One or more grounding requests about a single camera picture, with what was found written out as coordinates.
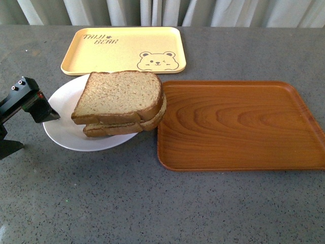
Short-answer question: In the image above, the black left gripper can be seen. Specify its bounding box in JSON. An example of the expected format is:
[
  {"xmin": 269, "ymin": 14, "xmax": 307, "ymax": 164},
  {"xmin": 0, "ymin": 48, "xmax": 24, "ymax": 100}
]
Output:
[{"xmin": 0, "ymin": 77, "xmax": 60, "ymax": 160}]

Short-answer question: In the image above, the white round plate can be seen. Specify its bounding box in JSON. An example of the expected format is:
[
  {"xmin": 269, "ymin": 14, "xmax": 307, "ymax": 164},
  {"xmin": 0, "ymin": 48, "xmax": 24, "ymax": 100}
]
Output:
[{"xmin": 43, "ymin": 75, "xmax": 136, "ymax": 151}]

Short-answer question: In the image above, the bread slice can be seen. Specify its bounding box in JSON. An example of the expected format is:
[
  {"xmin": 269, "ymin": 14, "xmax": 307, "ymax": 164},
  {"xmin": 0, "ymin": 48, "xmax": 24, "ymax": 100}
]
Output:
[
  {"xmin": 83, "ymin": 95, "xmax": 167, "ymax": 137},
  {"xmin": 71, "ymin": 71, "xmax": 164, "ymax": 125}
]

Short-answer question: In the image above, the yellow bear tray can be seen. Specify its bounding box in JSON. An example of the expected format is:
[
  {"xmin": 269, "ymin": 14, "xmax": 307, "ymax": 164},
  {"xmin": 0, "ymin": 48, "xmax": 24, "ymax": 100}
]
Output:
[{"xmin": 61, "ymin": 27, "xmax": 186, "ymax": 76}]

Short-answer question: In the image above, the brown wooden tray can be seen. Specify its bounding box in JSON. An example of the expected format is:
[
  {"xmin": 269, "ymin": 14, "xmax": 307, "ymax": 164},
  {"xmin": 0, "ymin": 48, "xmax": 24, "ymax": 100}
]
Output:
[{"xmin": 157, "ymin": 81, "xmax": 324, "ymax": 171}]

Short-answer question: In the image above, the grey curtain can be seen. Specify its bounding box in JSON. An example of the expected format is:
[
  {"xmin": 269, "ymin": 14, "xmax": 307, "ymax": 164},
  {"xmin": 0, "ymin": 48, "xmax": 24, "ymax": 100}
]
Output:
[{"xmin": 1, "ymin": 0, "xmax": 324, "ymax": 28}]

